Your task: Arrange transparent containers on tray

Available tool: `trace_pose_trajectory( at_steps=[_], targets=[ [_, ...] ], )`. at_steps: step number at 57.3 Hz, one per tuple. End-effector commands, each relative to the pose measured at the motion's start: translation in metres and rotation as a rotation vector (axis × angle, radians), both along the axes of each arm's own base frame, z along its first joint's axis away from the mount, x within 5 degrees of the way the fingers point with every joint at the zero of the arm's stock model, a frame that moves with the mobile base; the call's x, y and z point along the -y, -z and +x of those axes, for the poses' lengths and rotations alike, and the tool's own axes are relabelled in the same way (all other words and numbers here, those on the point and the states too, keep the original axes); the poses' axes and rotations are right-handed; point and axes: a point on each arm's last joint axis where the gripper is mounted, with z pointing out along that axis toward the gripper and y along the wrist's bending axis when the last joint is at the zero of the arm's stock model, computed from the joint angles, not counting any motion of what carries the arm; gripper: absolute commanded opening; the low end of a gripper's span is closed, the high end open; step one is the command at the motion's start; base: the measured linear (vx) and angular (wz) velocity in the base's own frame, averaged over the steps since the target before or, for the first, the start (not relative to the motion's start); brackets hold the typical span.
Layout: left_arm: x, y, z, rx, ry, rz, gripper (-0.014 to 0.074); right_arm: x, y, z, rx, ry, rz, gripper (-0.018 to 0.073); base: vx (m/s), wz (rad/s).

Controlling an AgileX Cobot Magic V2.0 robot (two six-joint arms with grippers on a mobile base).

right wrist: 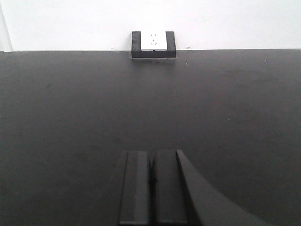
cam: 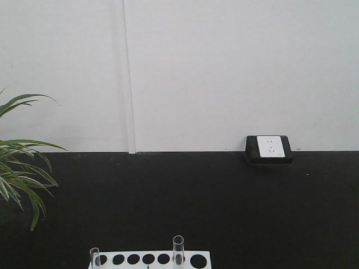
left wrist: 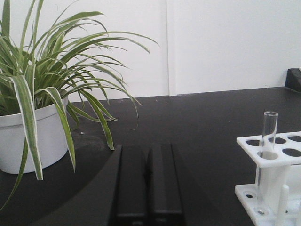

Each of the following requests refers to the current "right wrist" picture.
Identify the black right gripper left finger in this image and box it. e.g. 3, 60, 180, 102
119, 151, 150, 225

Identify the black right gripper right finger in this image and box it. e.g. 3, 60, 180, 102
154, 150, 269, 226

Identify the white wall socket black frame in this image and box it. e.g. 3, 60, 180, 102
131, 30, 176, 58

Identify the white wall cable duct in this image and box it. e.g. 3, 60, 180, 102
0, 7, 13, 52

